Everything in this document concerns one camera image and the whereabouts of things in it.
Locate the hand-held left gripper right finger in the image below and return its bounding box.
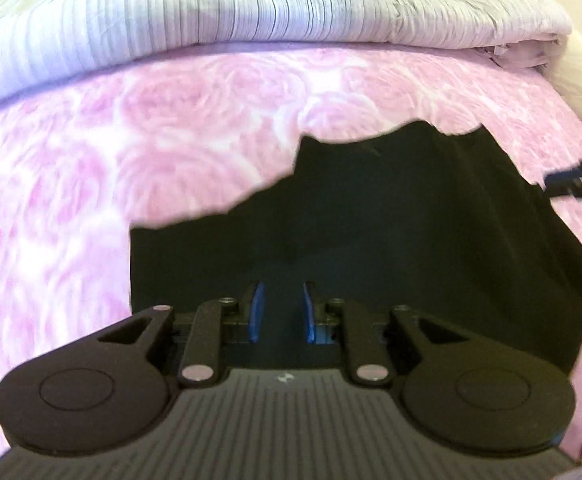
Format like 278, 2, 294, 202
302, 281, 472, 387

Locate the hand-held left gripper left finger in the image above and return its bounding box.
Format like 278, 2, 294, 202
98, 280, 267, 387

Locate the black garment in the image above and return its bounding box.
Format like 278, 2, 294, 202
130, 119, 582, 376

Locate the pink floral blanket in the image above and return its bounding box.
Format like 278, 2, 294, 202
0, 45, 582, 476

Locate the white ribbed quilt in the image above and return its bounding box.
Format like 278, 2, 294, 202
0, 0, 574, 111

